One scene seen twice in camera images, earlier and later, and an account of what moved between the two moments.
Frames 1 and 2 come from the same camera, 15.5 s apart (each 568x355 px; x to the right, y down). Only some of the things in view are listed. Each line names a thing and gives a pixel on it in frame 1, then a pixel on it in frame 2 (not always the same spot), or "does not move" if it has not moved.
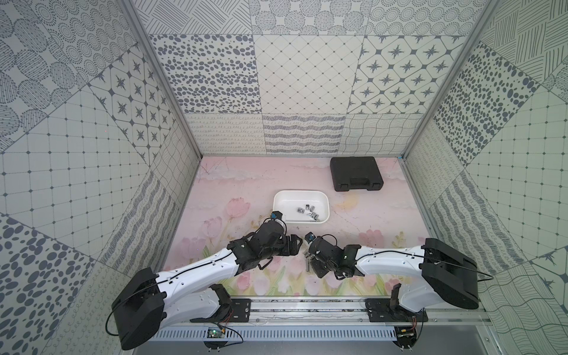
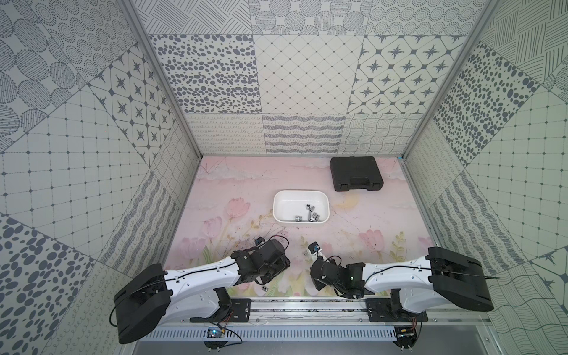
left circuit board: (214, 332) does not move
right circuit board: (406, 333) does not move
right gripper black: (317, 270) -> (317, 285)
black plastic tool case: (355, 173) does not move
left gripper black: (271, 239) -> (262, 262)
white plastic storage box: (302, 206) does not move
